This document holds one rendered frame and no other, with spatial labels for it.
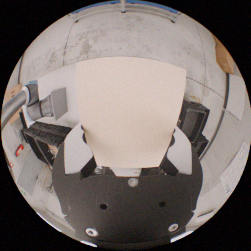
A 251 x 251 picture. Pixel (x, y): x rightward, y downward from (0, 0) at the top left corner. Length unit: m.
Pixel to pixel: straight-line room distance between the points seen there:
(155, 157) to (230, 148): 2.60
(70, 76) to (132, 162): 0.58
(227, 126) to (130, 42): 2.71
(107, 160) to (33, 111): 0.55
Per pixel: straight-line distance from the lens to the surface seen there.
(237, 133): 2.60
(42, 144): 0.86
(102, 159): 0.15
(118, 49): 1.28
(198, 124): 1.11
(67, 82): 0.64
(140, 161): 0.15
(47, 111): 0.58
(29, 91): 0.56
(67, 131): 0.70
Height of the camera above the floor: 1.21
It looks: 60 degrees down
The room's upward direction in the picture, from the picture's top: 180 degrees counter-clockwise
